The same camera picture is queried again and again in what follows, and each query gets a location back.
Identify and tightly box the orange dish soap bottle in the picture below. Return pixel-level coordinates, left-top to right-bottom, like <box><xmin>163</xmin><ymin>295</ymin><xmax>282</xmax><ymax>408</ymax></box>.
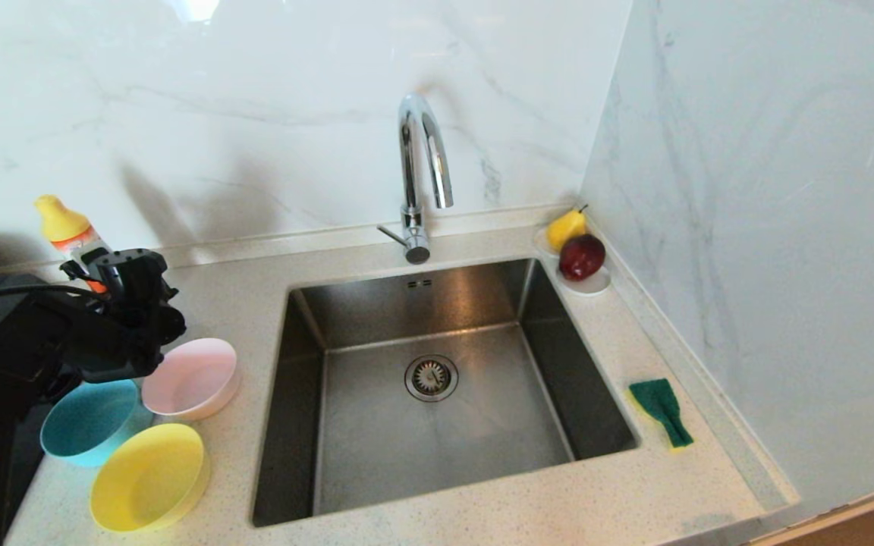
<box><xmin>35</xmin><ymin>195</ymin><xmax>115</xmax><ymax>294</ymax></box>

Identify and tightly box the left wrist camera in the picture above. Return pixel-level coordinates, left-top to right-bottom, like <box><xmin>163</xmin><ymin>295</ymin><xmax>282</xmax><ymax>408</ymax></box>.
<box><xmin>92</xmin><ymin>249</ymin><xmax>170</xmax><ymax>300</ymax></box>

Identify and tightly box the metal sink drain strainer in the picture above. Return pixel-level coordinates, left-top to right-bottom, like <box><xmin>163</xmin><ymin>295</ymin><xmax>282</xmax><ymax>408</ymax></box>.
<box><xmin>404</xmin><ymin>355</ymin><xmax>460</xmax><ymax>403</ymax></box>

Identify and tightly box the stainless steel sink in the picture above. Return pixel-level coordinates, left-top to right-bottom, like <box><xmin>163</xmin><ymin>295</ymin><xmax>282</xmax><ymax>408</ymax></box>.
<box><xmin>253</xmin><ymin>258</ymin><xmax>641</xmax><ymax>528</ymax></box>

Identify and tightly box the chrome gooseneck faucet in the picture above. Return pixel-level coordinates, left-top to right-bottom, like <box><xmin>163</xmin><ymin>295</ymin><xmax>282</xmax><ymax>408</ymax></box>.
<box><xmin>377</xmin><ymin>94</ymin><xmax>455</xmax><ymax>266</ymax></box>

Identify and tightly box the yellow plastic bowl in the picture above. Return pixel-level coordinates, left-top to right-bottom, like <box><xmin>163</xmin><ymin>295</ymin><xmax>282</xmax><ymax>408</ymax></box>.
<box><xmin>90</xmin><ymin>423</ymin><xmax>210</xmax><ymax>533</ymax></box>

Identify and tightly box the green and yellow sponge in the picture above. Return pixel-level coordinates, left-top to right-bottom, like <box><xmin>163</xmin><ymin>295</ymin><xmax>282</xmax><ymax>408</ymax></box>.
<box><xmin>628</xmin><ymin>378</ymin><xmax>694</xmax><ymax>451</ymax></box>

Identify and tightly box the blue plastic bowl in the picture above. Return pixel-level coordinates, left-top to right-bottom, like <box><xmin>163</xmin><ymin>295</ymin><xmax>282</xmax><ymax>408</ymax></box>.
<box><xmin>40</xmin><ymin>378</ymin><xmax>156</xmax><ymax>467</ymax></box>

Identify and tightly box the red apple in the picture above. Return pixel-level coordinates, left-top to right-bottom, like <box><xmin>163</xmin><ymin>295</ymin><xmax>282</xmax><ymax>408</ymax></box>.
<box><xmin>558</xmin><ymin>234</ymin><xmax>606</xmax><ymax>283</ymax></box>

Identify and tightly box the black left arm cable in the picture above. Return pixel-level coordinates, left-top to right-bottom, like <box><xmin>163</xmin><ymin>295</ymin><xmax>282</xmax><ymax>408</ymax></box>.
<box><xmin>0</xmin><ymin>283</ymin><xmax>96</xmax><ymax>312</ymax></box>

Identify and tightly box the yellow pear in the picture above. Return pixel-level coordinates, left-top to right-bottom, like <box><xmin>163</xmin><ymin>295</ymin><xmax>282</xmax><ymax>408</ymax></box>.
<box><xmin>545</xmin><ymin>205</ymin><xmax>589</xmax><ymax>253</ymax></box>

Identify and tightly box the pink plastic bowl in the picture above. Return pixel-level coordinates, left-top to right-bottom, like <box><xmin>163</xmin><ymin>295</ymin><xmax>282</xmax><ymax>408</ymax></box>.
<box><xmin>141</xmin><ymin>337</ymin><xmax>241</xmax><ymax>422</ymax></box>

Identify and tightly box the small white dish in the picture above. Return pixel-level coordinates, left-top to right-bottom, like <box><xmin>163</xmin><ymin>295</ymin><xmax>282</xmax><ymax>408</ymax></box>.
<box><xmin>533</xmin><ymin>226</ymin><xmax>611</xmax><ymax>297</ymax></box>

